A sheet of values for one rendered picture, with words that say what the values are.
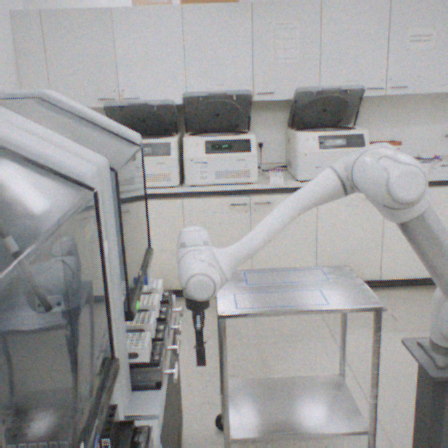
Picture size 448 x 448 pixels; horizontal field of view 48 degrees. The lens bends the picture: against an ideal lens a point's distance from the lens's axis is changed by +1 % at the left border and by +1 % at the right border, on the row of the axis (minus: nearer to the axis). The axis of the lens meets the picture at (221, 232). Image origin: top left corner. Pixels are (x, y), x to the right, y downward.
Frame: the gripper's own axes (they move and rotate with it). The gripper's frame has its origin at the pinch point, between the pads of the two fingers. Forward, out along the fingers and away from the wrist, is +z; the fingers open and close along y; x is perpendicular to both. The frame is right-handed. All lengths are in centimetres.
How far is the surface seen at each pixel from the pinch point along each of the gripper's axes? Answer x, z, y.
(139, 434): -14.5, -1.7, 37.8
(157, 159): -30, -32, -229
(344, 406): 58, 52, -43
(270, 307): 25.7, -1.8, -28.2
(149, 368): -15.3, -0.4, 6.6
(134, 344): -19.8, -6.5, 2.6
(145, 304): -19.7, -6.1, -27.4
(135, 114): -47, -64, -255
